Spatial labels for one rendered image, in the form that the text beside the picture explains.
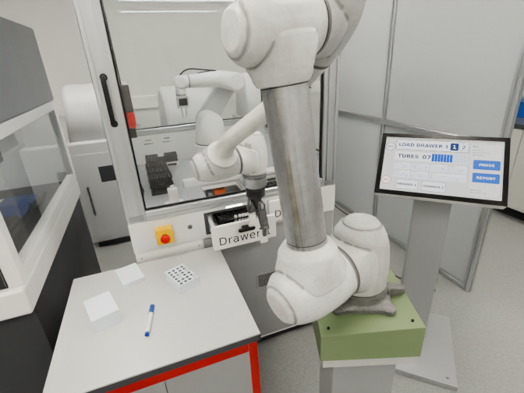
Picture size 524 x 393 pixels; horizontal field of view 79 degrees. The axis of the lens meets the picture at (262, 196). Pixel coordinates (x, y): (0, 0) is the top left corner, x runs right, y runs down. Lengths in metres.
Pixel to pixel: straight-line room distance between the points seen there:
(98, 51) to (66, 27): 3.28
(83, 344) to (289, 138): 0.93
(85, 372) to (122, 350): 0.11
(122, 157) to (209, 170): 0.43
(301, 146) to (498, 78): 1.76
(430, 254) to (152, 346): 1.36
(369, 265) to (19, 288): 1.12
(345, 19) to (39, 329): 1.43
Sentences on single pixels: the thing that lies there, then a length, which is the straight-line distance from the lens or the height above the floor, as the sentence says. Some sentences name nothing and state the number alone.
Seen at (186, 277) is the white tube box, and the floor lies 0.79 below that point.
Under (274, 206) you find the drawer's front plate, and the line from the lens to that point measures 1.57.
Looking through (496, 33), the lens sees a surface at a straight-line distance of 2.36.
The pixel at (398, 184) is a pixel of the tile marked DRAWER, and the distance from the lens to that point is 1.61.
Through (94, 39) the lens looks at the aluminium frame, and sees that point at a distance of 1.34.
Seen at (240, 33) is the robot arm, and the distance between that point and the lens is 0.63.
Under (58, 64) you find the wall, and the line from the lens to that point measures 4.62.
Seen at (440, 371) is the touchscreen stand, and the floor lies 0.03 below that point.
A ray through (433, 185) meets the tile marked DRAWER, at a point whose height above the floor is 1.01.
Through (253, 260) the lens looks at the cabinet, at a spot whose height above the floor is 0.61.
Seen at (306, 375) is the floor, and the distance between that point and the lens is 1.98.
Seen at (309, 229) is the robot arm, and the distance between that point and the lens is 0.75.
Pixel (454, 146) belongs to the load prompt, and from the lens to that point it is 1.70.
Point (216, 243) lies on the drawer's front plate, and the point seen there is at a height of 0.85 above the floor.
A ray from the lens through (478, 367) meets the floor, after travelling 2.25.
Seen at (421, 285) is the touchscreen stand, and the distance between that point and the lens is 1.96.
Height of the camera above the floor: 1.57
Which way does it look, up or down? 23 degrees down
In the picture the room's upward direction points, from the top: 3 degrees counter-clockwise
